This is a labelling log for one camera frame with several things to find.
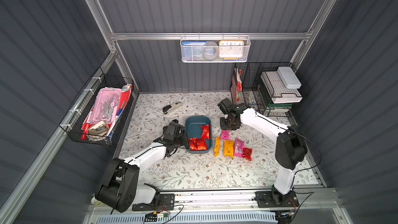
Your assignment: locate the pink tea bag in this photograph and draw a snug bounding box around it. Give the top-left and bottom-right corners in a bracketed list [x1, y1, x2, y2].
[220, 130, 230, 140]
[234, 139, 244, 158]

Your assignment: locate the white wire wall basket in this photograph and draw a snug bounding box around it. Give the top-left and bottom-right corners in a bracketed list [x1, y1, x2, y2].
[180, 35, 251, 63]

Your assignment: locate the red tea bag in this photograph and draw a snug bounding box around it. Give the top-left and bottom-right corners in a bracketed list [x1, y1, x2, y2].
[201, 124, 210, 140]
[188, 138, 207, 151]
[242, 147, 252, 161]

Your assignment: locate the red packet in organizer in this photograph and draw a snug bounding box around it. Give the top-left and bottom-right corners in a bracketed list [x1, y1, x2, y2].
[234, 68, 241, 102]

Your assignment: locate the pink pencil case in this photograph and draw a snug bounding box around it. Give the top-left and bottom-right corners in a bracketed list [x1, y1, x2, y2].
[90, 88, 122, 125]

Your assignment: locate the green paper tray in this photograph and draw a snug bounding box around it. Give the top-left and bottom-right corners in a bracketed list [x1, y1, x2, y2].
[264, 103, 292, 117]

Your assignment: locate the beige black stapler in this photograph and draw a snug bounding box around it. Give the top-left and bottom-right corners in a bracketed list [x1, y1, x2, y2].
[162, 102, 182, 115]

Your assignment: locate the grey tape roll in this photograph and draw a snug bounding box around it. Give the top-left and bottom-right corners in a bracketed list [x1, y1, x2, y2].
[202, 41, 219, 61]

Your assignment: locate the floral table mat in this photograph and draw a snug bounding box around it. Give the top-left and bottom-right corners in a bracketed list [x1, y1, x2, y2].
[118, 91, 321, 190]

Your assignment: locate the white flat box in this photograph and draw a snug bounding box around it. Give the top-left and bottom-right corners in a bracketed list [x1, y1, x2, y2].
[277, 66, 302, 89]

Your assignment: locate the teal plastic storage box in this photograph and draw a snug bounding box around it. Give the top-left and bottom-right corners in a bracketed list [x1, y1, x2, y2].
[184, 115, 212, 154]

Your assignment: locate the blue box in basket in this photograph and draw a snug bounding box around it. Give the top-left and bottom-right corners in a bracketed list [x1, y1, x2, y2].
[180, 40, 206, 62]

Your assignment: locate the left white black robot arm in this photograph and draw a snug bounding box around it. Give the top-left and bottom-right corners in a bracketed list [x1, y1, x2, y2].
[94, 120, 188, 213]

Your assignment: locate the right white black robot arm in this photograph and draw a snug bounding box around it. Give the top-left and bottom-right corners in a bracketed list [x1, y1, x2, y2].
[218, 98, 308, 206]

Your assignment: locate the yellow white alarm clock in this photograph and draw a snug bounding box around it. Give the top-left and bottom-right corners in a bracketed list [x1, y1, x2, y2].
[219, 40, 245, 59]

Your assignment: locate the yellow tea bag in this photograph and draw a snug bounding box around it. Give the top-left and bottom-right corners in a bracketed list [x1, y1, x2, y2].
[214, 136, 220, 157]
[223, 140, 234, 158]

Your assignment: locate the black wire side basket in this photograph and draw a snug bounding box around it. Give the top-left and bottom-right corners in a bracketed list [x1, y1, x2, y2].
[60, 70, 134, 146]

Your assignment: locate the black wire desk organizer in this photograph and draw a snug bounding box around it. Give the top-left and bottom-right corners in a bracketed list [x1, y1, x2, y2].
[230, 62, 310, 117]

